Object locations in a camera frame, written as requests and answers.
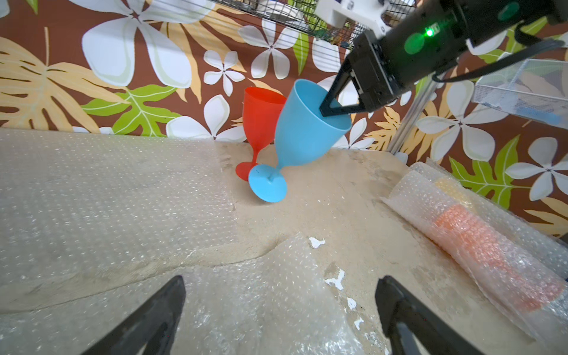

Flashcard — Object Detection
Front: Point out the bubble wrapped yellow glass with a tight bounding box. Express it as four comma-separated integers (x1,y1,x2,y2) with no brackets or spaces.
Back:
410,162,567,280

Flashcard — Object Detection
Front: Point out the blue wine glass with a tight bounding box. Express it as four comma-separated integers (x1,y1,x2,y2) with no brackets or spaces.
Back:
248,79,351,203

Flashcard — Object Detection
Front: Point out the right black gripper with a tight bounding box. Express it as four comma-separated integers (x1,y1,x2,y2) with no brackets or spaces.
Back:
319,1,567,117

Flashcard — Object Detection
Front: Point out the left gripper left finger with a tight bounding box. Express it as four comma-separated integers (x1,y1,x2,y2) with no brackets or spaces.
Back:
84,275,186,354

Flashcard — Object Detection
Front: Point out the bubble wrap of red glass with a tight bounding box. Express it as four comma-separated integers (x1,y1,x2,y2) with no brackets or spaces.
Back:
1,129,236,285

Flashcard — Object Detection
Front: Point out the red wine glass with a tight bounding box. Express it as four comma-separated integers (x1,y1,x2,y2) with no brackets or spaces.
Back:
235,87,286,181

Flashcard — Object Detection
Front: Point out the black wire basket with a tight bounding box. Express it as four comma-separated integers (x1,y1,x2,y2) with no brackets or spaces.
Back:
219,0,422,48

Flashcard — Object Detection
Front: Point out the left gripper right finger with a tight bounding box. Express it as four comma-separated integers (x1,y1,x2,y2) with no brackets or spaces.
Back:
375,275,482,354

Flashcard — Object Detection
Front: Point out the bubble blue glass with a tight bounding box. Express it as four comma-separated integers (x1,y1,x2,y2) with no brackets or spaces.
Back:
1,236,363,354

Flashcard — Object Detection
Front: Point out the bubble orange glass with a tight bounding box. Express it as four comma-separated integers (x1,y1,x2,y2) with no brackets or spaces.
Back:
383,170,567,354

